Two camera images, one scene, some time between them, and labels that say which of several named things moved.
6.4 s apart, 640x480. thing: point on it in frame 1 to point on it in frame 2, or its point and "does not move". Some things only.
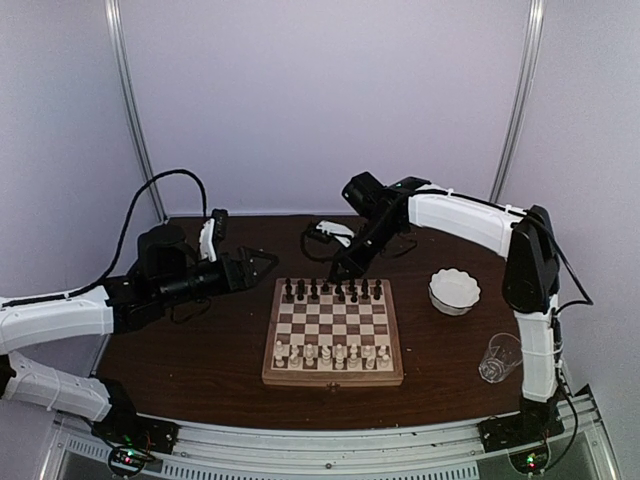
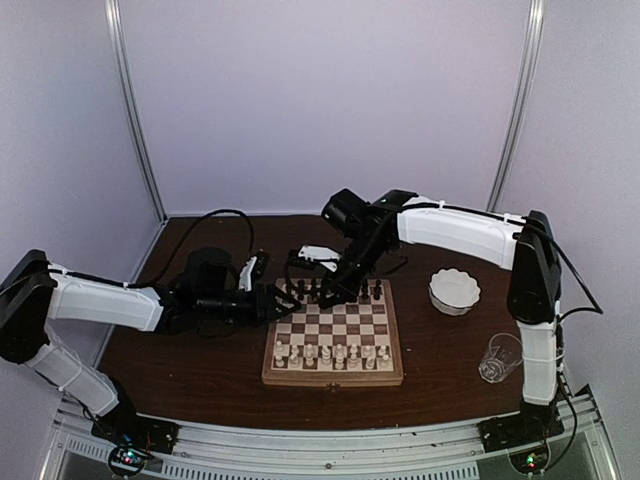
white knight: [370, 362] does not move
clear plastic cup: [504, 352] does not move
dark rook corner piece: [378, 289] does not move
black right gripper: [355, 266] to [346, 291]
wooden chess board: [333, 332] does not move
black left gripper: [245, 277] to [268, 313]
